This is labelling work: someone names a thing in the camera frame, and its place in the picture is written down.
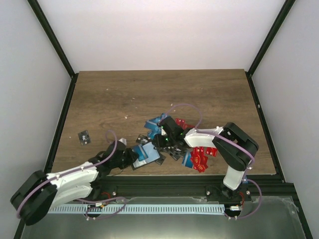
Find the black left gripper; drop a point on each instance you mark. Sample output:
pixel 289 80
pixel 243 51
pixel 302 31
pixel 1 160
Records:
pixel 131 159

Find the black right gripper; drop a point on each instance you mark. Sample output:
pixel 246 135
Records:
pixel 160 143

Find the blue card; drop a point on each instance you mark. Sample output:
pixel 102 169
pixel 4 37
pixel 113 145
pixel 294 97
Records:
pixel 152 124
pixel 142 155
pixel 186 162

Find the black leather card holder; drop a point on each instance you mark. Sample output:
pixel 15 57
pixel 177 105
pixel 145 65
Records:
pixel 147 153

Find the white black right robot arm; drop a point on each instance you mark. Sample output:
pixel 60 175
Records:
pixel 195 145

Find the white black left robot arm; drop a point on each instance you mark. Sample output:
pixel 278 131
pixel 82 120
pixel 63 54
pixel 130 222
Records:
pixel 42 192

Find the blue card beside red cards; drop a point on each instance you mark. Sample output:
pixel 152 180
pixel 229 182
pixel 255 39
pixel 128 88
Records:
pixel 186 162

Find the red VIP card front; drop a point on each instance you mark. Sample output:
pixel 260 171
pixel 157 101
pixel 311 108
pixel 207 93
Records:
pixel 199 162

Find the lone black VIP card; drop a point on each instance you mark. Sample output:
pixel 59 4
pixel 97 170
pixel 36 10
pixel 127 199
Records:
pixel 84 137

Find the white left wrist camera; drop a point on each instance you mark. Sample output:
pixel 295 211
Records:
pixel 123 141

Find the black front frame rail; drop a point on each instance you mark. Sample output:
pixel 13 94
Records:
pixel 169 186

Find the light blue slotted cable duct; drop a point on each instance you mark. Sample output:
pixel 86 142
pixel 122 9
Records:
pixel 201 209

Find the black left frame post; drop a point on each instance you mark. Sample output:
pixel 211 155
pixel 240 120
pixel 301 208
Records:
pixel 40 15

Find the black aluminium frame post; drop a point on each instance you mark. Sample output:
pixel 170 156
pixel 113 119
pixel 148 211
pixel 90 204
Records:
pixel 283 13

